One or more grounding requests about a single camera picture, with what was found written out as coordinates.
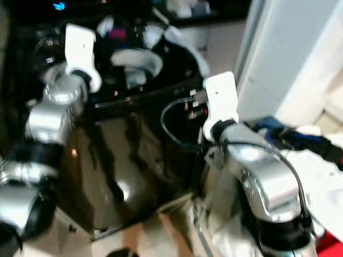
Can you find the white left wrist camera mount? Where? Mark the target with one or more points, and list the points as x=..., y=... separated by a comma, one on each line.
x=80, y=48

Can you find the white sheet cloth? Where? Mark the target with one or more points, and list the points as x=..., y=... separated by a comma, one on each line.
x=321, y=182

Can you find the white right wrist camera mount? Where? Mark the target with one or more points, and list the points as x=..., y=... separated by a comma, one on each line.
x=222, y=101

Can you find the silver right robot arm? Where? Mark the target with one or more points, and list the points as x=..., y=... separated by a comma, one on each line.
x=268, y=182

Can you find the white laundry pile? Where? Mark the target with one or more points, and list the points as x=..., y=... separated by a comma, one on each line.
x=230, y=243

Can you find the black top-load washing machine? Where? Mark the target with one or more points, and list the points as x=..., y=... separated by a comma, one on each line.
x=128, y=155

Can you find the small magenta item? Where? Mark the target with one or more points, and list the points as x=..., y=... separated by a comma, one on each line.
x=117, y=33

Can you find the white door panel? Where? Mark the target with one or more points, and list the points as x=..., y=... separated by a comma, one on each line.
x=289, y=53

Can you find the blue garment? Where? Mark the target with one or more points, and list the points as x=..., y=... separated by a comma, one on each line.
x=289, y=136

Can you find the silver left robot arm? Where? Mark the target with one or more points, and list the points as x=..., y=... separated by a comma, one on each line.
x=48, y=120

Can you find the red item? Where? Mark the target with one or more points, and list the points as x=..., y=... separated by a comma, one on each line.
x=331, y=246

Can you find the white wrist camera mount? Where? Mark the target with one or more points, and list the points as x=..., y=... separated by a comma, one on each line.
x=80, y=48
x=222, y=101

